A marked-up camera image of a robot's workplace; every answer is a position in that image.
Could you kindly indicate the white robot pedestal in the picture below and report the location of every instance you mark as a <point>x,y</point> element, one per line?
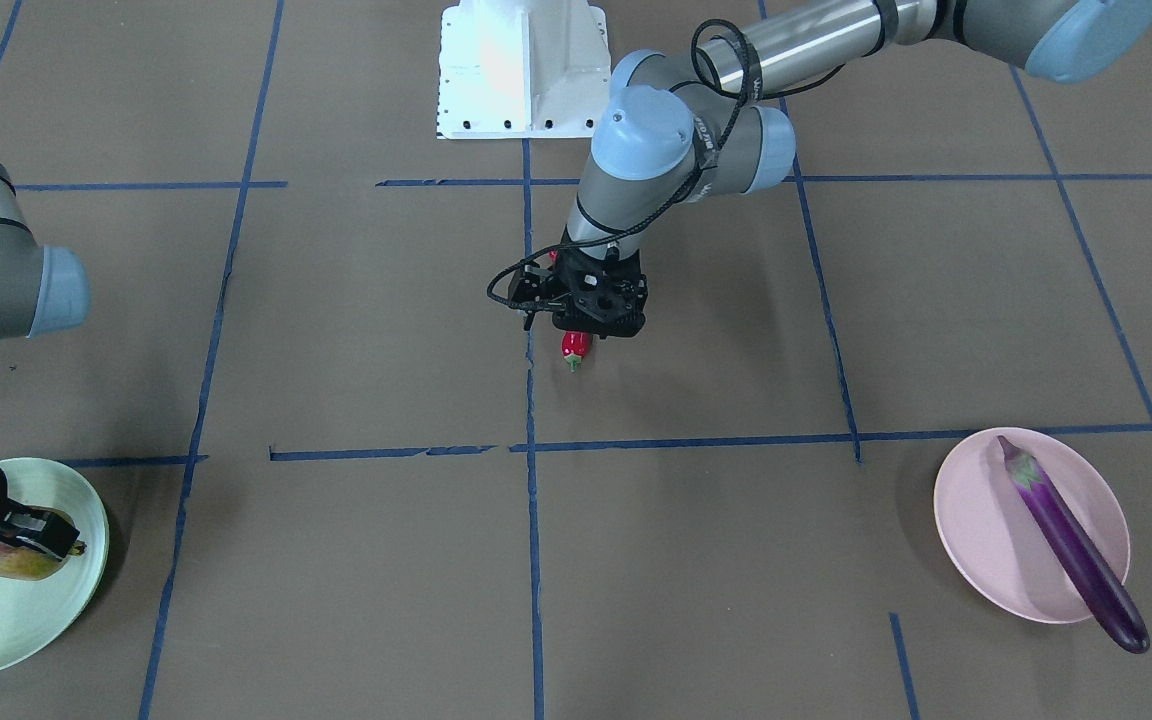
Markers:
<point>522,69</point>

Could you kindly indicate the pink plate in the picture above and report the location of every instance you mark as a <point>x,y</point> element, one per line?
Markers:
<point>997,546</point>

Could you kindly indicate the red chili pepper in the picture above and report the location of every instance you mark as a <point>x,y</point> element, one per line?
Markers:
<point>575,347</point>

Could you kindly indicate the purple eggplant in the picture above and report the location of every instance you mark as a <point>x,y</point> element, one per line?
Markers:
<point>1082,561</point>

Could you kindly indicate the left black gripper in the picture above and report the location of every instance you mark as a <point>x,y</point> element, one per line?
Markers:
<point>543,291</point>

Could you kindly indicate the green plate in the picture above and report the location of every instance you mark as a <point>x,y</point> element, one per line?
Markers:
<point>33,614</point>

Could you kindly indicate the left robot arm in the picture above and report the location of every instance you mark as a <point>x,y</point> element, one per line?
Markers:
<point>682,128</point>

